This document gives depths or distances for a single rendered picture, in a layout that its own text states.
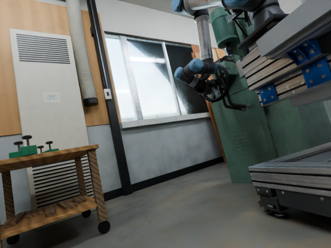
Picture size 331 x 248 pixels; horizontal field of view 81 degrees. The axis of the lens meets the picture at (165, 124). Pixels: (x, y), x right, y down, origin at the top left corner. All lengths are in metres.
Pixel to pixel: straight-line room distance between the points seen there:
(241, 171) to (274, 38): 1.14
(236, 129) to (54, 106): 1.64
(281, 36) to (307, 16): 0.09
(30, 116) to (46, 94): 0.25
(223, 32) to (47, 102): 1.70
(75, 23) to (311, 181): 2.59
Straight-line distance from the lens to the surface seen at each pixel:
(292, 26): 0.80
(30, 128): 2.04
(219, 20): 1.96
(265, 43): 0.86
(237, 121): 1.64
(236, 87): 1.64
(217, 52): 4.03
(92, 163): 1.28
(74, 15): 2.80
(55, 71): 2.23
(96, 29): 2.86
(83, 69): 2.42
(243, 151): 1.66
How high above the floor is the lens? 0.39
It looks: 8 degrees up
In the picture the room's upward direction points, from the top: 13 degrees counter-clockwise
